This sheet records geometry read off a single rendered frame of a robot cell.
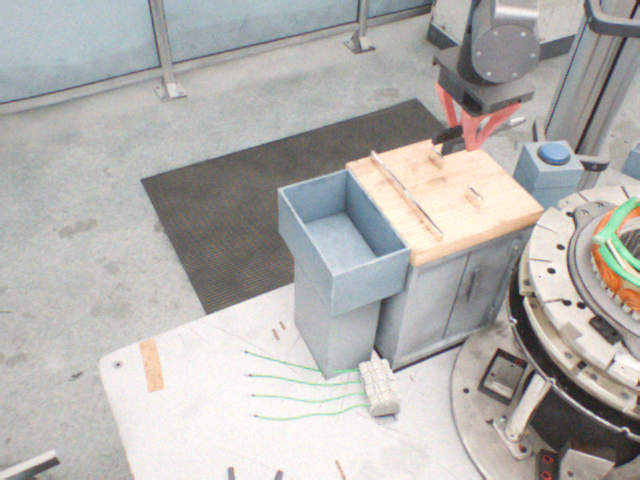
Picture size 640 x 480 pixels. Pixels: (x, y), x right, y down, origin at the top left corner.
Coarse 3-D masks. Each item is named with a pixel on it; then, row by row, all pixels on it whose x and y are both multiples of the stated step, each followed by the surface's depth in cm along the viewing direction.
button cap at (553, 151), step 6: (546, 144) 95; (552, 144) 95; (558, 144) 95; (546, 150) 94; (552, 150) 94; (558, 150) 94; (564, 150) 94; (546, 156) 94; (552, 156) 93; (558, 156) 93; (564, 156) 93
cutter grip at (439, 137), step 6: (456, 126) 73; (462, 126) 73; (438, 132) 72; (444, 132) 72; (450, 132) 72; (456, 132) 73; (462, 132) 73; (432, 138) 72; (438, 138) 72; (444, 138) 72; (450, 138) 73; (456, 138) 73; (432, 144) 73; (438, 144) 73
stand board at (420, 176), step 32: (384, 160) 88; (416, 160) 88; (448, 160) 88; (480, 160) 89; (384, 192) 83; (416, 192) 84; (448, 192) 84; (480, 192) 84; (512, 192) 84; (416, 224) 79; (448, 224) 80; (480, 224) 80; (512, 224) 81; (416, 256) 76
